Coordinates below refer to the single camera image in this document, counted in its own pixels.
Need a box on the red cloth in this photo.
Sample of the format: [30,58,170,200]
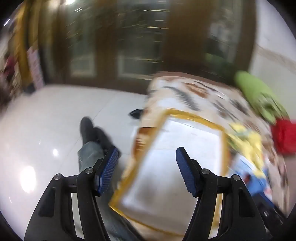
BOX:
[270,119,296,155]

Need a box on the yellow cloth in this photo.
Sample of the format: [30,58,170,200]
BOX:
[228,123,266,179]

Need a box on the green folded blanket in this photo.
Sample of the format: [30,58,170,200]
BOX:
[233,71,289,123]

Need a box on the clear storage bag yellow trim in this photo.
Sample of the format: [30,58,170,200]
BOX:
[109,108,229,237]

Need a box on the brown wooden door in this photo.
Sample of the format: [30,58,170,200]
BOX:
[40,0,257,94]

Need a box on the person's leg in jeans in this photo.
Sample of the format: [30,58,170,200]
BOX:
[77,142,145,241]

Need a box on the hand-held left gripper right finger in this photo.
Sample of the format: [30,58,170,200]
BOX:
[176,146,271,241]

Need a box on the dark green cloth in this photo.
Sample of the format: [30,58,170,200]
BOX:
[203,53,234,77]

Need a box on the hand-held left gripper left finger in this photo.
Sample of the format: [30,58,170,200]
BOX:
[24,146,119,241]

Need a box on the black slipper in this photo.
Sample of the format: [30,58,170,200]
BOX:
[129,108,145,120]

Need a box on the blue cloth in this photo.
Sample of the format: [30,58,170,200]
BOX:
[231,154,274,200]

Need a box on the leaf printed blanket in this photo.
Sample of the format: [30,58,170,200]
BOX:
[132,71,293,216]

